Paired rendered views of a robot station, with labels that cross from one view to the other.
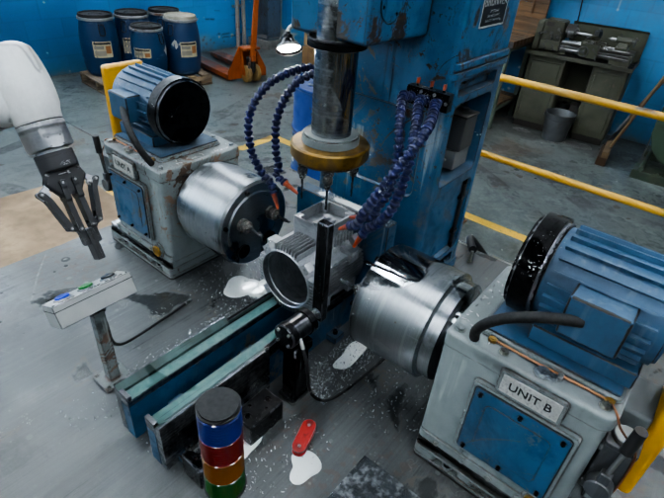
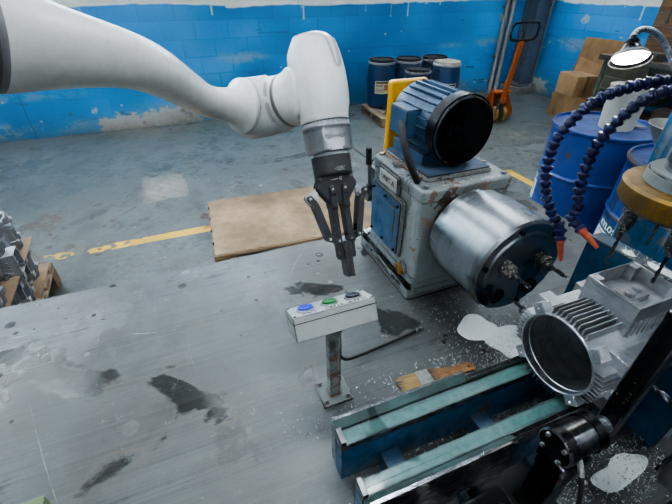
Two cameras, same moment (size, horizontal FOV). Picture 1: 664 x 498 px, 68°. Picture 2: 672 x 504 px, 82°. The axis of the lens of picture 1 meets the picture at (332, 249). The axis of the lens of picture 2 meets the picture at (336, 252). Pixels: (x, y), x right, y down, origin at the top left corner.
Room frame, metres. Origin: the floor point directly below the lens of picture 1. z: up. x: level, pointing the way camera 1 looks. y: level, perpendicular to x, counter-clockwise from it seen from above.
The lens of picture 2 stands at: (0.32, 0.20, 1.59)
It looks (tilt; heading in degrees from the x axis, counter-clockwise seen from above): 35 degrees down; 32
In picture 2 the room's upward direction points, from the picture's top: straight up
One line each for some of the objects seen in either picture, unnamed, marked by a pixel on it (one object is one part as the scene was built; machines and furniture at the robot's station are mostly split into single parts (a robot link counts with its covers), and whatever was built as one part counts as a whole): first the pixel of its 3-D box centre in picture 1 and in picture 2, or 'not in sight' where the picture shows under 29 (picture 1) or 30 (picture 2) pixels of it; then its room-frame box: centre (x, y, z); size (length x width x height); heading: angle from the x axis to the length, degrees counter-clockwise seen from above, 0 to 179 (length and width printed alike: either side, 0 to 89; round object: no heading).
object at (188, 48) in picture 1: (144, 49); (412, 88); (5.70, 2.28, 0.37); 1.20 x 0.80 x 0.74; 138
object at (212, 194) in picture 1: (220, 205); (478, 237); (1.24, 0.33, 1.04); 0.37 x 0.25 x 0.25; 53
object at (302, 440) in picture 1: (303, 437); not in sight; (0.66, 0.03, 0.81); 0.09 x 0.03 x 0.02; 163
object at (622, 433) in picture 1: (610, 450); not in sight; (0.50, -0.48, 1.07); 0.08 x 0.07 x 0.20; 143
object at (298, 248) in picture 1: (311, 263); (592, 339); (1.03, 0.05, 1.02); 0.20 x 0.19 x 0.19; 143
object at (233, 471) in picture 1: (222, 457); not in sight; (0.41, 0.13, 1.10); 0.06 x 0.06 x 0.04
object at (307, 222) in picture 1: (324, 225); (628, 298); (1.06, 0.02, 1.11); 0.12 x 0.11 x 0.07; 143
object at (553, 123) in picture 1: (556, 125); not in sight; (4.99, -2.19, 0.14); 0.30 x 0.30 x 0.27
